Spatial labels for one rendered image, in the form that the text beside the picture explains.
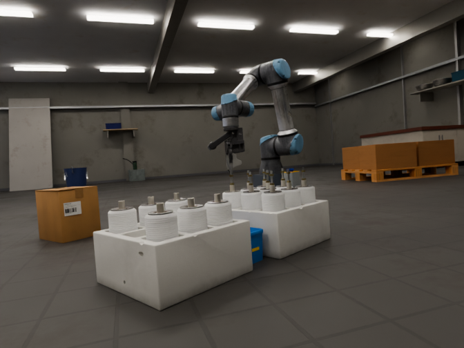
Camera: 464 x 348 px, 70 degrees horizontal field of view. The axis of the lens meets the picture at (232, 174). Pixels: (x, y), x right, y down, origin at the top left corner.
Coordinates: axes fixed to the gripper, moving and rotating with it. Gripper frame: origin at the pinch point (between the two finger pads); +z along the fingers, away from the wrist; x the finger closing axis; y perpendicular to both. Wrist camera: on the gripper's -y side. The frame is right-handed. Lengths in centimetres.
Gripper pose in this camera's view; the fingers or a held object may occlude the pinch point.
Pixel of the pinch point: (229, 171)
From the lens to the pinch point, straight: 154.5
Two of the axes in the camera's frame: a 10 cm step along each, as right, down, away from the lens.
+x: -1.7, -0.2, 9.9
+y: 9.8, -0.8, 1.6
